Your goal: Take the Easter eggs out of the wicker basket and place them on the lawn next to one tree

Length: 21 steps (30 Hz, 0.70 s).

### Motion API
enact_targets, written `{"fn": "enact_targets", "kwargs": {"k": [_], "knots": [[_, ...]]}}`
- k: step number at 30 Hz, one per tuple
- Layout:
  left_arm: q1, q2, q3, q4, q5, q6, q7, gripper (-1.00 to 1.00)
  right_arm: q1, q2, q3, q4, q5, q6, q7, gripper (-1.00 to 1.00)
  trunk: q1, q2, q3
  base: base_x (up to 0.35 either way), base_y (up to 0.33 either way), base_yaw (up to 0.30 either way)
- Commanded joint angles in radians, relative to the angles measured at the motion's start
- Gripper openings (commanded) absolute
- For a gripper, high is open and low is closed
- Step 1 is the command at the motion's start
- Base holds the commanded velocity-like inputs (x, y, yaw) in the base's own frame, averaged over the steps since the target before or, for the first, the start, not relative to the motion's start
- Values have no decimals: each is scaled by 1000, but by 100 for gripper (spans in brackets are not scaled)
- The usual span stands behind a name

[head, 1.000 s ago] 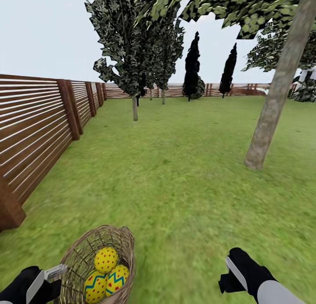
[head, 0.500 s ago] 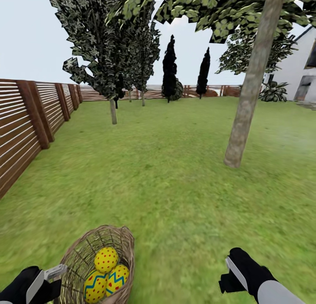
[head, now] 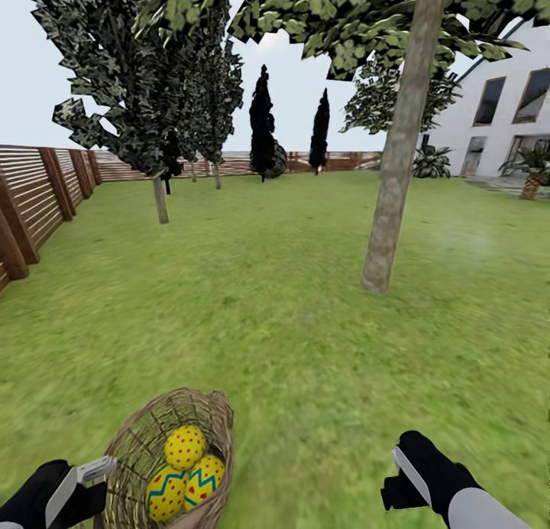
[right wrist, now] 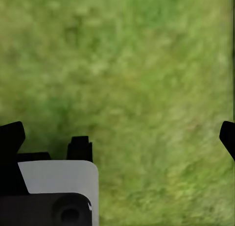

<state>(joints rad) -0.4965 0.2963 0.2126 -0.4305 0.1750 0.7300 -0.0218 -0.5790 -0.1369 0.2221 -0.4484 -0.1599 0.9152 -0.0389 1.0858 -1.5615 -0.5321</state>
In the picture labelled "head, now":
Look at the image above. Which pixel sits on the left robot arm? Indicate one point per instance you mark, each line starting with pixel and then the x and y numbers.
pixel 57 496

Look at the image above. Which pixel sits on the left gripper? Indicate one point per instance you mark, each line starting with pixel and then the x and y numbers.
pixel 92 502

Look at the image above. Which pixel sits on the wicker basket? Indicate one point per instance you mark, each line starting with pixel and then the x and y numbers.
pixel 219 441

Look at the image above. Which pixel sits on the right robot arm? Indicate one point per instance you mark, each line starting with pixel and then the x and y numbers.
pixel 428 478

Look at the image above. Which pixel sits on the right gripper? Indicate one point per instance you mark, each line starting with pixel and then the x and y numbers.
pixel 396 494

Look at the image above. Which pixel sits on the easter egg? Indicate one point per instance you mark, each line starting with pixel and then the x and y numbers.
pixel 164 490
pixel 184 446
pixel 203 479

